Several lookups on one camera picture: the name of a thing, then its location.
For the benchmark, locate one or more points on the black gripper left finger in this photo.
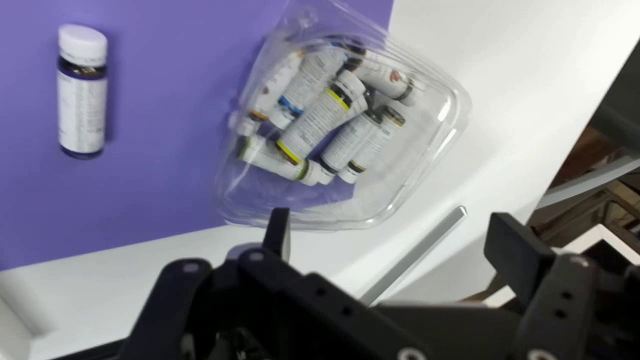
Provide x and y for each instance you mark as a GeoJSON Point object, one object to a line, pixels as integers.
{"type": "Point", "coordinates": [276, 236]}

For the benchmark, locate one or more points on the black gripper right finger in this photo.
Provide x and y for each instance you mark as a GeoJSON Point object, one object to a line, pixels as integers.
{"type": "Point", "coordinates": [517, 250]}

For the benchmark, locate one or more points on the clear plastic clamshell pack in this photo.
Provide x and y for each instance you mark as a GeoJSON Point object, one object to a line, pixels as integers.
{"type": "Point", "coordinates": [433, 112]}

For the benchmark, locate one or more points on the small white medicine bottle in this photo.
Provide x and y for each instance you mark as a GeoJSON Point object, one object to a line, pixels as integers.
{"type": "Point", "coordinates": [312, 75]}
{"type": "Point", "coordinates": [376, 148]}
{"type": "Point", "coordinates": [356, 138]}
{"type": "Point", "coordinates": [272, 90]}
{"type": "Point", "coordinates": [281, 162]}

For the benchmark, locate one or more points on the white bottle with yellow bands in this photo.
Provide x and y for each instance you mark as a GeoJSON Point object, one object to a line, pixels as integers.
{"type": "Point", "coordinates": [326, 115]}

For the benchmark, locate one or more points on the purple paper mat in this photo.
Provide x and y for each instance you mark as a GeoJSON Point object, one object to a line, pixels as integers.
{"type": "Point", "coordinates": [167, 132]}

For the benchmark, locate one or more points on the white bottle with dark cap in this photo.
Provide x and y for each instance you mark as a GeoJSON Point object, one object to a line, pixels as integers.
{"type": "Point", "coordinates": [380, 73]}

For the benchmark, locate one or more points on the white bottle lying alone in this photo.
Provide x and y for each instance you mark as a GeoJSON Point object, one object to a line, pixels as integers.
{"type": "Point", "coordinates": [81, 100]}

